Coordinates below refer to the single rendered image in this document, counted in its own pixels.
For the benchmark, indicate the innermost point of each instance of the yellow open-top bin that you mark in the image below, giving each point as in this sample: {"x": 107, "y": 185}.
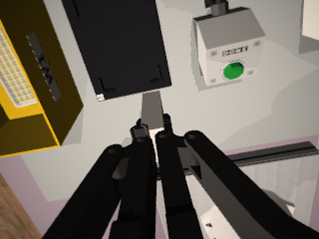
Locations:
{"x": 34, "y": 42}

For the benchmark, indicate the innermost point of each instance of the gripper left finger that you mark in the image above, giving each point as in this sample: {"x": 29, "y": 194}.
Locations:
{"x": 127, "y": 174}

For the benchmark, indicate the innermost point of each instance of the dark grey bench mat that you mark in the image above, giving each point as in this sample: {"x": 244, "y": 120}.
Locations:
{"x": 281, "y": 102}

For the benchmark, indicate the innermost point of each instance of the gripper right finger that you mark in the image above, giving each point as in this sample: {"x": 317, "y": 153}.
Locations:
{"x": 247, "y": 208}

